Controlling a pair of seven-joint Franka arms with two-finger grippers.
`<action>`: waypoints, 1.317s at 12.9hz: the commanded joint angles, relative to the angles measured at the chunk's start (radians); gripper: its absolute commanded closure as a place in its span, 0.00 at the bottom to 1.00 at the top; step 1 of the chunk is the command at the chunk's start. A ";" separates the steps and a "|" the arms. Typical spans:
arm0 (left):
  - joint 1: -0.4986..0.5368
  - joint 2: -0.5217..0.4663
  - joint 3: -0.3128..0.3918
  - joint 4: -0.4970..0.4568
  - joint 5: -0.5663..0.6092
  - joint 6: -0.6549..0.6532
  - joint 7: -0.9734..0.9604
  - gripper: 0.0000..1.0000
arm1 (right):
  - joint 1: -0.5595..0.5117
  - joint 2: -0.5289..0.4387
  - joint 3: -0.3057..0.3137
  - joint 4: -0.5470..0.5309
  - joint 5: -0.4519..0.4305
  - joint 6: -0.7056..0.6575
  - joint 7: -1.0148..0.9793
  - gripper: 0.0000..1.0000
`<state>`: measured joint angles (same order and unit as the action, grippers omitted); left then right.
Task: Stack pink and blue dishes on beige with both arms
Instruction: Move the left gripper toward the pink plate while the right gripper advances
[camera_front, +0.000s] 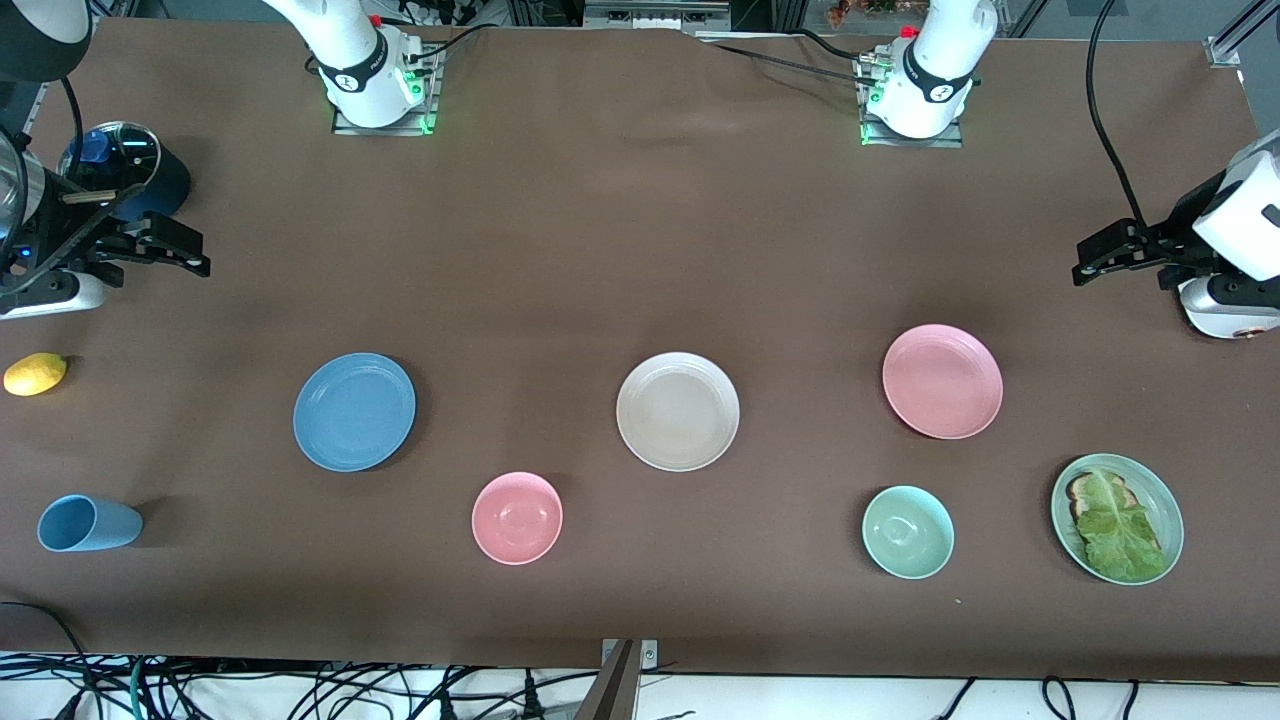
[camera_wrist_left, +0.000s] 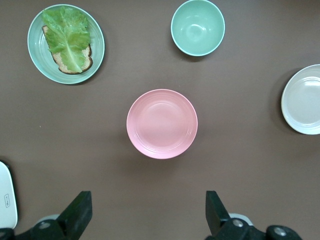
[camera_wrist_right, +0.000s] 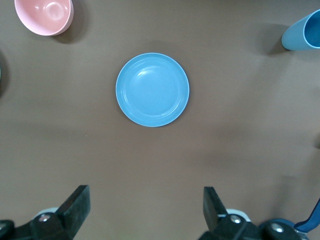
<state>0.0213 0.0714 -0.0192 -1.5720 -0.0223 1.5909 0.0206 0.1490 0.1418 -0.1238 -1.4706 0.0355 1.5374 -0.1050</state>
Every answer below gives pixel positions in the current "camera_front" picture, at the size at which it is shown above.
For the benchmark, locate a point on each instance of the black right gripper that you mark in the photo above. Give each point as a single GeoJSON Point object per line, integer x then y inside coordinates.
{"type": "Point", "coordinates": [62, 243]}

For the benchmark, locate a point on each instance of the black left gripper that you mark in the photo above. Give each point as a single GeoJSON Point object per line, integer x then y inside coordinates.
{"type": "Point", "coordinates": [1178, 238]}

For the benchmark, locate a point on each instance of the pink plate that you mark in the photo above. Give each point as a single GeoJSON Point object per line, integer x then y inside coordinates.
{"type": "Point", "coordinates": [942, 382]}

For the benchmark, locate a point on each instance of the blue plate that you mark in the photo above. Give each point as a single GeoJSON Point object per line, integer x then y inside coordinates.
{"type": "Point", "coordinates": [354, 412]}

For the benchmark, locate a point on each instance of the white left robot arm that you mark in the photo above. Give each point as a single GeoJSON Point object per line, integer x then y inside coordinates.
{"type": "Point", "coordinates": [940, 72]}

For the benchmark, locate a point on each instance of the dark blue pot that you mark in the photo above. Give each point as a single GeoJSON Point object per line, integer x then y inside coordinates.
{"type": "Point", "coordinates": [172, 180]}

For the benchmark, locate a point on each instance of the glass lid blue knob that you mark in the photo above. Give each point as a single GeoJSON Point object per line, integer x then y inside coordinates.
{"type": "Point", "coordinates": [135, 150]}

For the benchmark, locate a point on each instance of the yellow lemon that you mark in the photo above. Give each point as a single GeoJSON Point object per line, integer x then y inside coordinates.
{"type": "Point", "coordinates": [35, 375]}

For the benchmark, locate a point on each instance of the toast bread slice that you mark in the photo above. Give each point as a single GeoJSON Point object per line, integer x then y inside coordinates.
{"type": "Point", "coordinates": [1080, 490]}

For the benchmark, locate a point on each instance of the green plate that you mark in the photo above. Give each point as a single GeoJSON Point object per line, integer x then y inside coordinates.
{"type": "Point", "coordinates": [1166, 500]}

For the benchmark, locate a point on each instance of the green lettuce leaf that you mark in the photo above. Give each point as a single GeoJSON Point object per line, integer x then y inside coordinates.
{"type": "Point", "coordinates": [1120, 530]}

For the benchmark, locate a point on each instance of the blue cup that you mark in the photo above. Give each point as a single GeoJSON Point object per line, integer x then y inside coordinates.
{"type": "Point", "coordinates": [90, 524]}

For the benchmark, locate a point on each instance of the green bowl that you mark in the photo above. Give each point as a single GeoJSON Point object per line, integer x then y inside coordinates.
{"type": "Point", "coordinates": [908, 532]}

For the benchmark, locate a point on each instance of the brown table cover mat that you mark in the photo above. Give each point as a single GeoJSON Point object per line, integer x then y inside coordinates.
{"type": "Point", "coordinates": [600, 250]}

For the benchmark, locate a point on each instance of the pink bowl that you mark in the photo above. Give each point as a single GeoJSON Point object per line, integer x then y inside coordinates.
{"type": "Point", "coordinates": [517, 518]}

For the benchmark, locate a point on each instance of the beige plate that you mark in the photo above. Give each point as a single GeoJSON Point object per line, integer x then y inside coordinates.
{"type": "Point", "coordinates": [678, 412]}

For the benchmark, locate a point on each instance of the grey metal box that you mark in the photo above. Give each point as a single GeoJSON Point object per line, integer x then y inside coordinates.
{"type": "Point", "coordinates": [655, 14]}

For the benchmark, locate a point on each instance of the dark metal pole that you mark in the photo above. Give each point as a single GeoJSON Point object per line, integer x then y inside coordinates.
{"type": "Point", "coordinates": [610, 690]}

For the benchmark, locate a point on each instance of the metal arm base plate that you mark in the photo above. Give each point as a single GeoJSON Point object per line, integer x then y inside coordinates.
{"type": "Point", "coordinates": [955, 138]}
{"type": "Point", "coordinates": [425, 110]}

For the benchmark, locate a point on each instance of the aluminium frame rail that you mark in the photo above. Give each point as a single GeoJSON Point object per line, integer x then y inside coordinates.
{"type": "Point", "coordinates": [1235, 40]}
{"type": "Point", "coordinates": [38, 100]}

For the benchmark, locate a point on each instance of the metal table edge bracket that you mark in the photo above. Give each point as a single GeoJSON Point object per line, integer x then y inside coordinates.
{"type": "Point", "coordinates": [650, 655]}

